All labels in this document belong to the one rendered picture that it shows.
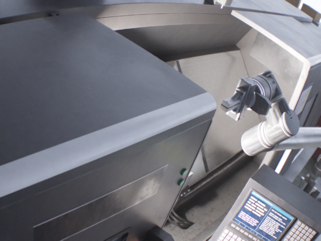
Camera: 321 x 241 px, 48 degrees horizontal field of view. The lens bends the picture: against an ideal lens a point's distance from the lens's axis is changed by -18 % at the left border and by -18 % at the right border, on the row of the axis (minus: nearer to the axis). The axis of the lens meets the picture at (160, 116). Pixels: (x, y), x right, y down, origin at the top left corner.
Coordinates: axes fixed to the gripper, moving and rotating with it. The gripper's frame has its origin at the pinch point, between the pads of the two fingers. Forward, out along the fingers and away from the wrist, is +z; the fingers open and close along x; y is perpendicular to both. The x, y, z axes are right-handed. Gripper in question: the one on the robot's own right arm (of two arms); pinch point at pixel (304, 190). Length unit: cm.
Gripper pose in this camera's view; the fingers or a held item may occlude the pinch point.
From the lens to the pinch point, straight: 338.1
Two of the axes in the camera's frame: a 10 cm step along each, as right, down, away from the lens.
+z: -3.5, 8.0, 4.9
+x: -7.3, -5.6, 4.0
